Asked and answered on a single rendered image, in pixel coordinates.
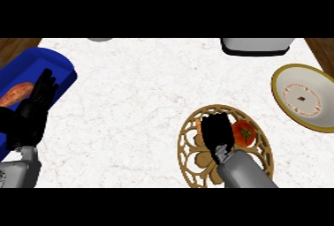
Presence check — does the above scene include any orange sweet potato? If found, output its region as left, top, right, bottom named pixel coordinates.
left=0, top=81, right=38, bottom=108

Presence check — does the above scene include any white bowl with gold rim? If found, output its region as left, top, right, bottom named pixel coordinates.
left=271, top=63, right=334, bottom=134

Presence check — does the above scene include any gold openwork placemat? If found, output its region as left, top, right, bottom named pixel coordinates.
left=177, top=103, right=276, bottom=189

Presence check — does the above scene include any white appliance with black base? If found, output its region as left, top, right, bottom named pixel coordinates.
left=219, top=38, right=296, bottom=57

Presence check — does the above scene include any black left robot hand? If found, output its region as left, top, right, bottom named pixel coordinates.
left=0, top=68, right=61, bottom=152

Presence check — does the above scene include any red tomato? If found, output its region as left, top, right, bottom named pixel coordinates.
left=231, top=119, right=259, bottom=148

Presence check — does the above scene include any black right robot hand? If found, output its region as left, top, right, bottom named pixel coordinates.
left=200, top=112, right=239, bottom=166

